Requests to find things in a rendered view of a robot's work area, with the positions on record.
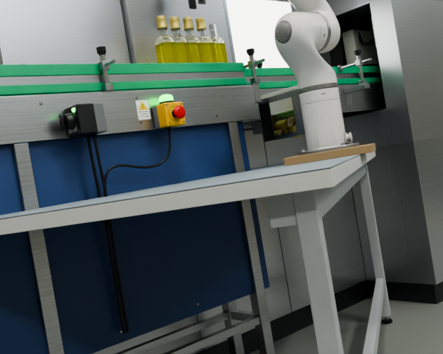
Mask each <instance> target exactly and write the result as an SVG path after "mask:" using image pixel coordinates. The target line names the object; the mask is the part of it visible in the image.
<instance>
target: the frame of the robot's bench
mask: <svg viewBox="0 0 443 354"><path fill-rule="evenodd" d="M358 181H359V183H360V188H361V196H362V201H363V206H364V213H365V219H366V227H367V231H368V240H369V244H370V249H371V257H372V262H373V270H374V275H375V289H374V293H373V300H372V304H371V311H370V316H369V320H368V327H367V331H366V338H365V343H364V350H363V354H377V351H378V339H379V333H380V321H381V317H385V319H383V320H382V323H383V324H390V323H392V319H390V318H388V317H391V311H390V303H389V299H388V293H387V285H386V281H385V272H384V267H383V260H382V254H381V250H380V242H379V237H378V229H377V224H376V219H375V211H374V206H373V198H372V193H371V185H370V180H369V176H368V167H367V163H365V164H364V165H363V166H361V167H360V168H359V169H357V170H356V171H355V172H353V173H352V174H350V175H349V176H348V177H346V178H345V179H344V180H343V181H341V182H339V183H338V184H337V185H336V186H334V187H333V188H324V189H319V190H310V191H304V192H295V193H290V194H284V195H275V196H270V197H266V199H267V206H268V211H269V219H270V224H271V228H282V227H288V226H294V225H297V227H298V232H299V236H300V244H301V249H302V257H303V262H304V270H305V275H306V279H307V287H308V292H309V300H310V305H311V310H312V317H313V322H314V330H315V335H316V343H317V348H318V352H319V354H344V351H343V346H342V338H341V333H340V325H339V321H338V312H337V308H336V303H335V295H334V290H333V282H332V277H331V273H330V265H329V260H328V252H327V247H326V239H325V235H324V229H323V221H322V217H323V216H324V215H325V214H326V213H327V212H328V211H329V210H330V209H331V208H332V207H333V206H334V205H335V204H336V203H337V202H338V201H339V200H340V199H341V198H342V197H343V196H344V195H345V194H346V193H347V192H348V191H349V190H350V189H351V188H352V187H353V186H354V185H355V184H356V183H357V182H358Z"/></svg>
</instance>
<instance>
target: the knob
mask: <svg viewBox="0 0 443 354"><path fill-rule="evenodd" d="M58 116H59V121H60V128H61V130H66V129H69V130H73V129H74V128H75V126H76V121H75V116H74V115H73V113H68V114H60V115H58Z"/></svg>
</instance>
